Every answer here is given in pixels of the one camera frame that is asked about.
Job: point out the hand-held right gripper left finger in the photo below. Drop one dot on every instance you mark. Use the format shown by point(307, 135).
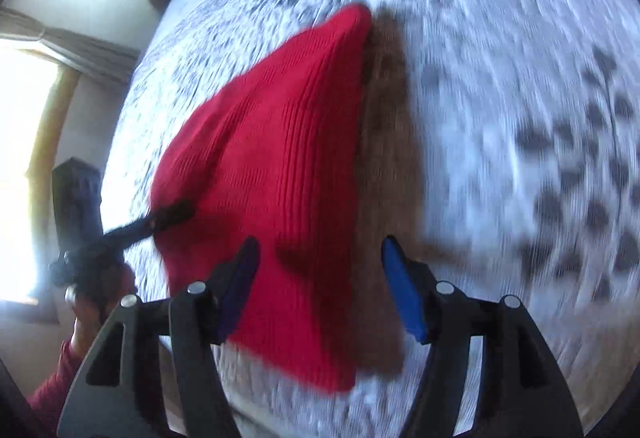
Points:
point(239, 283)

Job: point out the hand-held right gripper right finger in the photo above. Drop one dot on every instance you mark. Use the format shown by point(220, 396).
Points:
point(402, 290)

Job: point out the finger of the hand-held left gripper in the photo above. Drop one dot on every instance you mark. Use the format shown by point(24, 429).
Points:
point(150, 223)

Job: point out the red knit sweater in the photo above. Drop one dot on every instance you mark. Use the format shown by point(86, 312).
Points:
point(290, 158)

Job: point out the person's left forearm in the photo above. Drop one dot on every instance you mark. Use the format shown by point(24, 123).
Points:
point(52, 383)

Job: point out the person's left hand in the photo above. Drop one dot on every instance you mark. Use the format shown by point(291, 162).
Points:
point(100, 303)

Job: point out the bright window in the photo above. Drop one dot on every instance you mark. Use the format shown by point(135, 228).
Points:
point(25, 143)

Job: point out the grey curtain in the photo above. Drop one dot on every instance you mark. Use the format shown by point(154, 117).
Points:
point(80, 51)

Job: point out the white quilted bedspread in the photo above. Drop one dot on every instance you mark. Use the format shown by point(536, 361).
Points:
point(500, 68)

